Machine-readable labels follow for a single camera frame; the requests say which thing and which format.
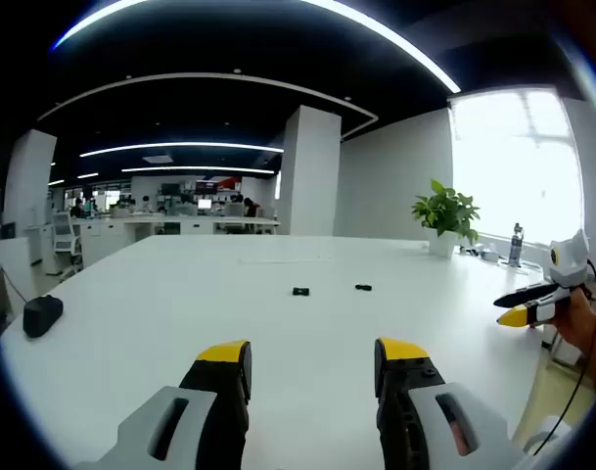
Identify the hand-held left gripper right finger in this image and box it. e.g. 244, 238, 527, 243
374, 336, 528, 470

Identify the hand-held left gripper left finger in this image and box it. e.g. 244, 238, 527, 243
74, 339, 253, 470

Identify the person's right hand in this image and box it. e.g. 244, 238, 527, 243
554, 289, 596, 352

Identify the clear water bottle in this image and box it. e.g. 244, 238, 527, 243
508, 222, 526, 268

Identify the bright window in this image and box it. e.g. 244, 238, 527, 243
447, 87, 585, 247

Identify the potted green plant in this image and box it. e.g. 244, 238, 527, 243
411, 178, 481, 259

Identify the long white office desk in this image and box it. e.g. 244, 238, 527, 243
71, 213, 282, 237

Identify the black oval device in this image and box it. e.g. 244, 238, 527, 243
23, 294, 65, 339

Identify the white office chair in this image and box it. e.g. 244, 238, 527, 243
51, 211, 85, 283

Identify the curved ceiling light strip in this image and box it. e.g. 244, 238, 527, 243
52, 0, 463, 94

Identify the straight ceiling light strip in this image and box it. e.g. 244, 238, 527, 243
79, 141, 285, 159

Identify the black cable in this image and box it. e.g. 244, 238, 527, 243
530, 258, 596, 455

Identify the red wall sign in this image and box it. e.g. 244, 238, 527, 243
195, 176, 243, 194

